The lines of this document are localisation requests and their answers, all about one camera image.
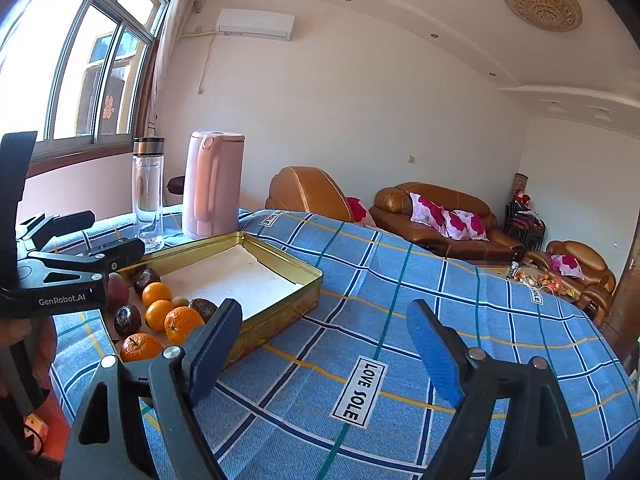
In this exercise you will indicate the pink floral pillow right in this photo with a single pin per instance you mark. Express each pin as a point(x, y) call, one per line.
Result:
point(464, 225)

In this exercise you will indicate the floral pillow on armchair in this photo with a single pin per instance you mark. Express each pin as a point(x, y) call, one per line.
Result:
point(566, 265)

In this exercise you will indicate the white wall air conditioner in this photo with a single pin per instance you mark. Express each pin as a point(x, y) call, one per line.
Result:
point(258, 24)

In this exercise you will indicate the gold ceiling medallion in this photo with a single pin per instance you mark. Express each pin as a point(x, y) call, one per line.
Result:
point(551, 15)

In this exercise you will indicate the gold metal tin box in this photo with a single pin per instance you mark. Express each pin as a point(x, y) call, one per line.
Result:
point(274, 289)

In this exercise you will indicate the pink floral pillow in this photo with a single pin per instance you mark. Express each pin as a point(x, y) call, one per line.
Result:
point(429, 214)
point(464, 225)

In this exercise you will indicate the dark passion fruit right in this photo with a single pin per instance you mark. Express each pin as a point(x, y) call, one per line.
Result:
point(205, 308)

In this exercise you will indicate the dark passion fruit front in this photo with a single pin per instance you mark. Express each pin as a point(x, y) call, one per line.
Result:
point(127, 320)

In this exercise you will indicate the pink floral pillow left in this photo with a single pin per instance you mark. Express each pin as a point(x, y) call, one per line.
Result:
point(429, 214)

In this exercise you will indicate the brown leather armchair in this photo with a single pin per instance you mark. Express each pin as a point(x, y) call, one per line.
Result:
point(307, 189)
point(599, 283)

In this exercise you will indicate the medium orange mandarin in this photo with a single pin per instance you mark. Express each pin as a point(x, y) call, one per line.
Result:
point(140, 347)

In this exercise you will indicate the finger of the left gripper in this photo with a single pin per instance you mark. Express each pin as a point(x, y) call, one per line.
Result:
point(101, 261)
point(36, 232)

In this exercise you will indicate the dark passion fruit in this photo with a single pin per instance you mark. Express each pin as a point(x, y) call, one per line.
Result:
point(205, 308)
point(127, 320)

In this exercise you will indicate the small orange kumquat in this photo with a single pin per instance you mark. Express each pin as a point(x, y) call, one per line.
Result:
point(155, 291)

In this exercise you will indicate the clear glass bottle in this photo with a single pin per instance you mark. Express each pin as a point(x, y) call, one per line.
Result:
point(147, 190)

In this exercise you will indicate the dark brown wrinkled fruit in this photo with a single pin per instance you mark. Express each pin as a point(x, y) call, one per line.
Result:
point(143, 278)

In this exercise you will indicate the orange mandarin in tin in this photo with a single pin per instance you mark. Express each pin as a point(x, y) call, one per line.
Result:
point(156, 313)

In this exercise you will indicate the brown leather armchair left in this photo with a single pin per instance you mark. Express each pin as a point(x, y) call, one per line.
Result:
point(307, 189)

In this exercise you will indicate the dark stacked stools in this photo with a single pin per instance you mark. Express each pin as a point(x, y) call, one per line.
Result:
point(523, 225)

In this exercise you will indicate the brown leather sofa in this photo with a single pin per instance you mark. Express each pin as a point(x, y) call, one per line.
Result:
point(392, 210)

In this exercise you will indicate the window with frame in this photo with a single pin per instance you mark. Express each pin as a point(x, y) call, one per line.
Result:
point(74, 72)

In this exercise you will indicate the pink curtain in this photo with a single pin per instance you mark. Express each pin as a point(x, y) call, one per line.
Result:
point(156, 67)

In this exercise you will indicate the brown wooden door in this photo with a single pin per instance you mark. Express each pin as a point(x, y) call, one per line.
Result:
point(621, 327)

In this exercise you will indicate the red pillow on armchair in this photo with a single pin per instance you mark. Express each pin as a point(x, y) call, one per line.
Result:
point(360, 214)

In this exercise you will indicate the pink electric kettle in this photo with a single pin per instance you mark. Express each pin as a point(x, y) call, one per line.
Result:
point(212, 184)

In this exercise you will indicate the large orange mandarin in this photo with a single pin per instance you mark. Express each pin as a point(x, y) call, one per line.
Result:
point(180, 322)

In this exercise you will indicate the pale yellow round fruit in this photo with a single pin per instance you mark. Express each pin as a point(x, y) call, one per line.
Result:
point(180, 301)

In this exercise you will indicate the cluttered coffee table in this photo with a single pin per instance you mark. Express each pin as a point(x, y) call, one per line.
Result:
point(544, 281)

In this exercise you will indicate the dark stool seat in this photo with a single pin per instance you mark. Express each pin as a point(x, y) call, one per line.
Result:
point(175, 185)

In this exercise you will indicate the brown leather armchair right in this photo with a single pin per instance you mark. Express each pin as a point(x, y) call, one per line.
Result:
point(599, 283)

